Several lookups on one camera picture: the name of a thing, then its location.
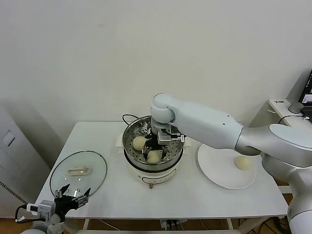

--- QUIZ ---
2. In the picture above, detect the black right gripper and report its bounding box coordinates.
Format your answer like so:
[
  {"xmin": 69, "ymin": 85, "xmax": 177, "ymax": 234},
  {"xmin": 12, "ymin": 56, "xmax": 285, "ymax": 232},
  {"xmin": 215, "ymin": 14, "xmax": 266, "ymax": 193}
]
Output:
[{"xmin": 142, "ymin": 133, "xmax": 170, "ymax": 163}]

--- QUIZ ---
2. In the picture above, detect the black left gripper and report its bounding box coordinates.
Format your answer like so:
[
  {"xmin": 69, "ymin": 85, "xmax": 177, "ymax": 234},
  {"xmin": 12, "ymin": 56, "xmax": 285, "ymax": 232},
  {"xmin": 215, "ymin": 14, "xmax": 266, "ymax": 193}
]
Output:
[{"xmin": 54, "ymin": 183, "xmax": 91, "ymax": 217}]

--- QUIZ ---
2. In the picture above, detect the white steamed baozi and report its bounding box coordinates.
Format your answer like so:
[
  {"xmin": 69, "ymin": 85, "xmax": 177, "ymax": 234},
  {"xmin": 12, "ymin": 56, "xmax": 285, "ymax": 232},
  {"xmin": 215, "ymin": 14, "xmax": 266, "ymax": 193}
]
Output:
[
  {"xmin": 147, "ymin": 150, "xmax": 162, "ymax": 165},
  {"xmin": 234, "ymin": 156, "xmax": 252, "ymax": 171},
  {"xmin": 132, "ymin": 136, "xmax": 147, "ymax": 151}
]

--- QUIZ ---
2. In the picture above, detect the glass lid cream handle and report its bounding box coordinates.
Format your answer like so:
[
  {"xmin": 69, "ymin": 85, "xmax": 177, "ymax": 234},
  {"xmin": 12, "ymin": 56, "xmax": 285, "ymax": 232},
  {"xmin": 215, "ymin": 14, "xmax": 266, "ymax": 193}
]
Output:
[{"xmin": 49, "ymin": 151, "xmax": 108, "ymax": 199}]

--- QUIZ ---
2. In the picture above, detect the stainless steel steamer basket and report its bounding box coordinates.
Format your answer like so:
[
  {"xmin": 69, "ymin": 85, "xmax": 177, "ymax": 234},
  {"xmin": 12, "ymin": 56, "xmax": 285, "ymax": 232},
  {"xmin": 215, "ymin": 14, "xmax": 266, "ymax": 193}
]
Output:
[{"xmin": 122, "ymin": 115, "xmax": 184, "ymax": 171}]

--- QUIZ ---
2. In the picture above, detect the cream electric cooker base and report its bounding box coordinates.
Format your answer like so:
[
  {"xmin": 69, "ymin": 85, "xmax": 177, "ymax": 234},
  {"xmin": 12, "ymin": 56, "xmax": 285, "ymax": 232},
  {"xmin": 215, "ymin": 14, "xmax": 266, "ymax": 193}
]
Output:
[{"xmin": 115, "ymin": 133, "xmax": 192, "ymax": 190}]

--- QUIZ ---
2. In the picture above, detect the white round plate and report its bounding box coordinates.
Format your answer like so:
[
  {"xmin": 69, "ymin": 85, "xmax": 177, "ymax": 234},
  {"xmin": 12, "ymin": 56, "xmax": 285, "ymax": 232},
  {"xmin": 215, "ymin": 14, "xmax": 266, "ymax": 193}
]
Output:
[{"xmin": 197, "ymin": 142, "xmax": 257, "ymax": 190}]

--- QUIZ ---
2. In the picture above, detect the grey white cabinet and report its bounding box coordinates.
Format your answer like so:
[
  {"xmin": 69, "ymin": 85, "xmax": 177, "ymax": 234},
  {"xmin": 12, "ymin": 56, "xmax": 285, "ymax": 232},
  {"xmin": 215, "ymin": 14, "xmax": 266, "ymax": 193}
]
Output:
[{"xmin": 0, "ymin": 104, "xmax": 52, "ymax": 219}]

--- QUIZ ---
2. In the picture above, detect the white power strip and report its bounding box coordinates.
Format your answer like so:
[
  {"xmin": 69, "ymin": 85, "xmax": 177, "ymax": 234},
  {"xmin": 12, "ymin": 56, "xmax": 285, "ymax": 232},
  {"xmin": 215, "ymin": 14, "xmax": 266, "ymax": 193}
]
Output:
[{"xmin": 160, "ymin": 219, "xmax": 188, "ymax": 231}]

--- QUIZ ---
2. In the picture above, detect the white side desk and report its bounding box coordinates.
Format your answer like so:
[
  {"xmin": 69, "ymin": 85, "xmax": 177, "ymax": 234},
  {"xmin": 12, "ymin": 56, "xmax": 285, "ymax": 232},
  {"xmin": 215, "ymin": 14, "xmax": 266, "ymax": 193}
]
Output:
[{"xmin": 268, "ymin": 98, "xmax": 312, "ymax": 195}]

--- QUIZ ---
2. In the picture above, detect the black laptop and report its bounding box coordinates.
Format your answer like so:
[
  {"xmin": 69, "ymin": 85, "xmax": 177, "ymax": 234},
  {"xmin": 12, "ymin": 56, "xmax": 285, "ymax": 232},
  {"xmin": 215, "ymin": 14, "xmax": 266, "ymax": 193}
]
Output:
[{"xmin": 297, "ymin": 69, "xmax": 312, "ymax": 117}]

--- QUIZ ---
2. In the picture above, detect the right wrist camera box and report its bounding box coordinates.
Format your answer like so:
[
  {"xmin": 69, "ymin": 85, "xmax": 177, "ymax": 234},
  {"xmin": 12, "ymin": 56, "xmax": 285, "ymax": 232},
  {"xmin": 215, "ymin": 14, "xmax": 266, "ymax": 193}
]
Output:
[{"xmin": 157, "ymin": 131, "xmax": 185, "ymax": 147}]

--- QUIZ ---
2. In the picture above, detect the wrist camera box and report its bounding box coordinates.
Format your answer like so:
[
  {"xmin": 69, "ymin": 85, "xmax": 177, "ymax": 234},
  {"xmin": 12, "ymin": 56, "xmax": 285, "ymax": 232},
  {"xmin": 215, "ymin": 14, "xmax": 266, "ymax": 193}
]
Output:
[
  {"xmin": 157, "ymin": 131, "xmax": 185, "ymax": 147},
  {"xmin": 26, "ymin": 199, "xmax": 55, "ymax": 219}
]

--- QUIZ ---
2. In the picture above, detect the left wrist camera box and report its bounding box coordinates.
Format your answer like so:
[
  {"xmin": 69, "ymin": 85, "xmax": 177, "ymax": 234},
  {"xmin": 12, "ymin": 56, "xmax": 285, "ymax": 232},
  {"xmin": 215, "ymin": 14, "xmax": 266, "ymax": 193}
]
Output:
[{"xmin": 26, "ymin": 199, "xmax": 55, "ymax": 219}]

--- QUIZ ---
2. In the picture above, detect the black cooker power cord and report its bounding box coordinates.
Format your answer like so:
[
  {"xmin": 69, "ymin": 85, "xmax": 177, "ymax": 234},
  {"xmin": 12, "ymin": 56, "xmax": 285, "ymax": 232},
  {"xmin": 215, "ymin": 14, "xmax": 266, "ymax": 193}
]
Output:
[{"xmin": 122, "ymin": 114, "xmax": 142, "ymax": 126}]

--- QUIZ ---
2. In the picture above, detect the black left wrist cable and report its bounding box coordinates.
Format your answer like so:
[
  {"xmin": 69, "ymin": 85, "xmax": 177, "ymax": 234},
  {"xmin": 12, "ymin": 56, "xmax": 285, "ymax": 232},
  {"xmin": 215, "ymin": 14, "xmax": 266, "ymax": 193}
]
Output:
[{"xmin": 15, "ymin": 204, "xmax": 37, "ymax": 223}]

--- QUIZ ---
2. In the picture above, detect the white table leg frame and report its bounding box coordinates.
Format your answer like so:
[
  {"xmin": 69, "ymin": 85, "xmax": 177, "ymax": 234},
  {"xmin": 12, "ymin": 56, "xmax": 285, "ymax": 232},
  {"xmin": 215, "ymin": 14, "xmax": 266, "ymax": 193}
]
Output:
[{"xmin": 78, "ymin": 218, "xmax": 241, "ymax": 234}]

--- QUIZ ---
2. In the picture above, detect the black power adapter cable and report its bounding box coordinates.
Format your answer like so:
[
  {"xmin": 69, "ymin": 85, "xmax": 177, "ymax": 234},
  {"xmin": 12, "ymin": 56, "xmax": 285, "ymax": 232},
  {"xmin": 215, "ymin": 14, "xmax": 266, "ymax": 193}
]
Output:
[{"xmin": 277, "ymin": 114, "xmax": 310, "ymax": 127}]

